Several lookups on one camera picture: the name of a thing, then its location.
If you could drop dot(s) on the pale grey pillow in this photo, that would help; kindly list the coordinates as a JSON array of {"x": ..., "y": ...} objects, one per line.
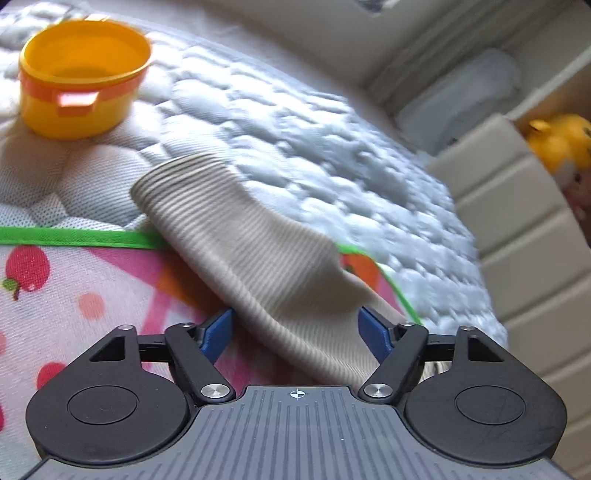
[{"x": 466, "y": 92}]

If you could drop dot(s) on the beige padded headboard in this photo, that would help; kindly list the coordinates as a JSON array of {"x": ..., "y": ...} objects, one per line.
[{"x": 508, "y": 230}]

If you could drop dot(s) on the beige ribbed knit garment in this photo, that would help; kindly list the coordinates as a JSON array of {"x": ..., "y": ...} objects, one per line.
[{"x": 258, "y": 258}]

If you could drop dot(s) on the beige bed sheet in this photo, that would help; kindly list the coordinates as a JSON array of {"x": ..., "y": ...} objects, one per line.
[{"x": 258, "y": 32}]

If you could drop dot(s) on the colourful printed play mat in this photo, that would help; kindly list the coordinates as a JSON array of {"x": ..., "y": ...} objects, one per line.
[{"x": 69, "y": 295}]

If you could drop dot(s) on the yellow plush toy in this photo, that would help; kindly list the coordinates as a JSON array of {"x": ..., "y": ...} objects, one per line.
[{"x": 558, "y": 138}]

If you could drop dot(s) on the yellow plastic bucket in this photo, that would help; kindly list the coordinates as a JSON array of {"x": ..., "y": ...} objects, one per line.
[{"x": 78, "y": 87}]

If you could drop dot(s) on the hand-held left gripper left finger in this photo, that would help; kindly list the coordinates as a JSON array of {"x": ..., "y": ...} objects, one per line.
[{"x": 218, "y": 333}]

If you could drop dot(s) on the white quilted mattress cover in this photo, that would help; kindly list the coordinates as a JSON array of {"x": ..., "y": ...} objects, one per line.
[{"x": 277, "y": 138}]

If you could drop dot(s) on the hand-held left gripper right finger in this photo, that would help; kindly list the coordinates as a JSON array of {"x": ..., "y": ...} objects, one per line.
[{"x": 373, "y": 333}]

